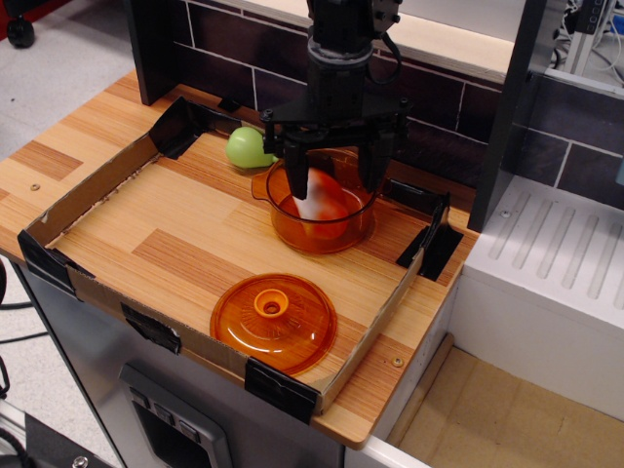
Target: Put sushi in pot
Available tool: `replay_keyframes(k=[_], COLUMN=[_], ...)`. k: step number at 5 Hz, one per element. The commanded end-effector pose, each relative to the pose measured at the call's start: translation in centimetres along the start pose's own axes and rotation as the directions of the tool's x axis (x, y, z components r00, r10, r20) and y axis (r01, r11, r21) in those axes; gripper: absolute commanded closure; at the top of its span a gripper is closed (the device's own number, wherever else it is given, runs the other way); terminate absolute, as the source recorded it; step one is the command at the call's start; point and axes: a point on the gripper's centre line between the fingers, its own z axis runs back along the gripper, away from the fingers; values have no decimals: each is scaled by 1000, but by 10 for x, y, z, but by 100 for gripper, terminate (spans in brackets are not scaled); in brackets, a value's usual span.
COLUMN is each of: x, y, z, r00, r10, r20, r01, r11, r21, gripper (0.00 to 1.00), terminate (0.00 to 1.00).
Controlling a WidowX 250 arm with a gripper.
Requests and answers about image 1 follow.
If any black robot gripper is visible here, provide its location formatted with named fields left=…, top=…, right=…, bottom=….
left=260, top=46, right=410, bottom=200

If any white and orange toy sushi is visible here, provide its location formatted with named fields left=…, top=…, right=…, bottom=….
left=293, top=168, right=350, bottom=240

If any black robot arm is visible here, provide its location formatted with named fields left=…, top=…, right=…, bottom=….
left=260, top=1, right=411, bottom=200

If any orange transparent plastic pot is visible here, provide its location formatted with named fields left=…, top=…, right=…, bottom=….
left=252, top=148, right=377, bottom=254

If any cardboard fence with black tape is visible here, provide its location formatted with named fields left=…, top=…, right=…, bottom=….
left=18, top=98, right=470, bottom=429

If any orange transparent pot lid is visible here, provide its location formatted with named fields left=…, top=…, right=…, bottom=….
left=210, top=273, right=337, bottom=375

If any green toy pear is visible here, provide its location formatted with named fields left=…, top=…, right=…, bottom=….
left=225, top=127, right=278, bottom=169

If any white toy sink drainboard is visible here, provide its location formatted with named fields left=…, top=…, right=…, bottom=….
left=449, top=177, right=623, bottom=418

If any grey toy oven door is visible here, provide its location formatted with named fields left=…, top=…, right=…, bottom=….
left=14, top=264, right=344, bottom=467

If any black caster wheel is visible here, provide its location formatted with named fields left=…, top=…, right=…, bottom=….
left=7, top=16, right=35, bottom=49

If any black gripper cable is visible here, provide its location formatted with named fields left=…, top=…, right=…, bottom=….
left=368, top=31, right=404, bottom=85

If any dark grey vertical post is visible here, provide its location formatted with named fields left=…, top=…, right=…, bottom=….
left=468, top=0, right=566, bottom=232

